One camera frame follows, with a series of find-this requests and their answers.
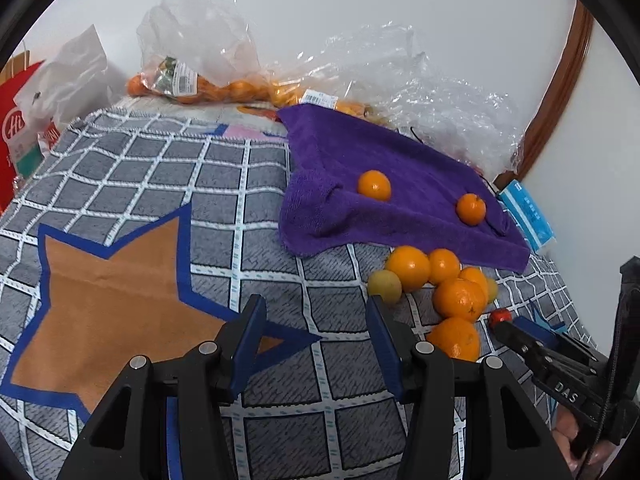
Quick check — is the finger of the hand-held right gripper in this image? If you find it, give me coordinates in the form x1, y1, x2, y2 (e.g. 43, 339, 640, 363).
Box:
514, 315, 611, 392
491, 320, 609, 422

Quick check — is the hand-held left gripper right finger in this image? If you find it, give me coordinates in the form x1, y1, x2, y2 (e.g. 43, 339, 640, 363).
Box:
365, 296, 576, 480

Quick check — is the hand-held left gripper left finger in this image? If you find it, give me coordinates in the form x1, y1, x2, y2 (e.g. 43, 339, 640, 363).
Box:
57, 294, 268, 480

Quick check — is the large smooth orange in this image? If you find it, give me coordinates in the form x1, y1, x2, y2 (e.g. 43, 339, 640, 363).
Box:
384, 245, 432, 292

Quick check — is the purple towel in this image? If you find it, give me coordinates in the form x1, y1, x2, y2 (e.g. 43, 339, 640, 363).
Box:
276, 105, 531, 272

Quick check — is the person's right hand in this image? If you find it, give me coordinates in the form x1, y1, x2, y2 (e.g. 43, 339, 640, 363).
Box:
551, 407, 608, 480

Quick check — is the large bumpy mandarin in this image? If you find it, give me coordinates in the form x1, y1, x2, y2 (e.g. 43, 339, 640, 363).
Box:
432, 278, 488, 324
426, 316, 482, 362

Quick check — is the blue white tissue pack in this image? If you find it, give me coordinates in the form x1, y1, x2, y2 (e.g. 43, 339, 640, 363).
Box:
497, 180, 557, 253

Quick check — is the mandarin with green stem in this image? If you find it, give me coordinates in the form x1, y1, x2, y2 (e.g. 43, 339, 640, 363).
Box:
455, 193, 487, 225

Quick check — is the grey checked star blanket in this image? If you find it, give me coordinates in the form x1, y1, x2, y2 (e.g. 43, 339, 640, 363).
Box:
0, 97, 601, 480

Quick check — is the heap of bagged small oranges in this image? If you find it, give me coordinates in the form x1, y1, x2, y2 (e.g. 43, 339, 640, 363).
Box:
270, 80, 373, 123
126, 72, 273, 107

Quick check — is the crumpled clear plastic bag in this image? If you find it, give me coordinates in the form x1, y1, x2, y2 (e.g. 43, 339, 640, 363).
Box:
265, 22, 526, 178

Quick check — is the clear plastic bag green label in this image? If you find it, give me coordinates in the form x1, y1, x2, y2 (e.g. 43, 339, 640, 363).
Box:
126, 0, 273, 107

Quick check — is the white plastic bag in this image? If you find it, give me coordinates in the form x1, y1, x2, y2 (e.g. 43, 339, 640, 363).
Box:
14, 25, 120, 133

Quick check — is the red paper bag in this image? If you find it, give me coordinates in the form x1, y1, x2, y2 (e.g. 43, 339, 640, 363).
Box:
0, 52, 66, 211

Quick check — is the thin black cable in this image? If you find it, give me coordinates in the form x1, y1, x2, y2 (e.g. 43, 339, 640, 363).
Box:
409, 127, 502, 196

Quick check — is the brown wooden door frame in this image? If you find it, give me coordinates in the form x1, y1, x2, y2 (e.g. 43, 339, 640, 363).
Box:
520, 0, 595, 181

